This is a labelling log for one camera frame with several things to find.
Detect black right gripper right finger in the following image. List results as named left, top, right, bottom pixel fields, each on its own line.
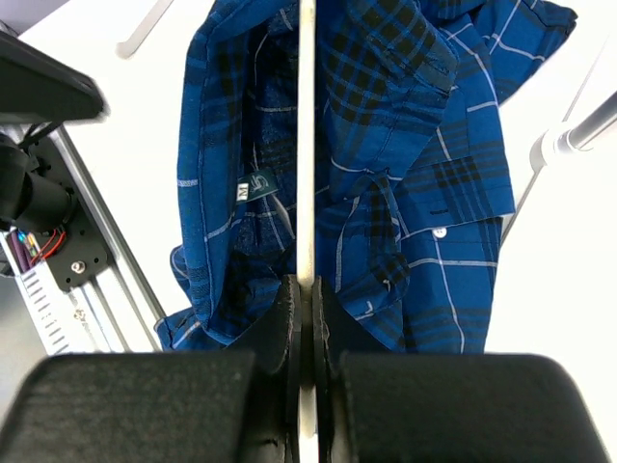
left=312, top=281, right=608, bottom=462

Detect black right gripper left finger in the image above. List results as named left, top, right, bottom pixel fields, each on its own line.
left=1, top=276, right=301, bottom=462

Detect blue plaid shirt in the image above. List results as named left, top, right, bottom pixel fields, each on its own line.
left=155, top=1, right=577, bottom=354

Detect white hanger with metal hook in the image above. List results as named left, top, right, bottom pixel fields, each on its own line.
left=296, top=0, right=319, bottom=462

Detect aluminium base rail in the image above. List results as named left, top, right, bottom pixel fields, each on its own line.
left=51, top=127, right=163, bottom=352

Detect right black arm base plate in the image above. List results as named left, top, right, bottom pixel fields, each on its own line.
left=29, top=138, right=109, bottom=292

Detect white slotted cable duct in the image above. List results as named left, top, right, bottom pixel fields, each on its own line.
left=1, top=232, right=72, bottom=356

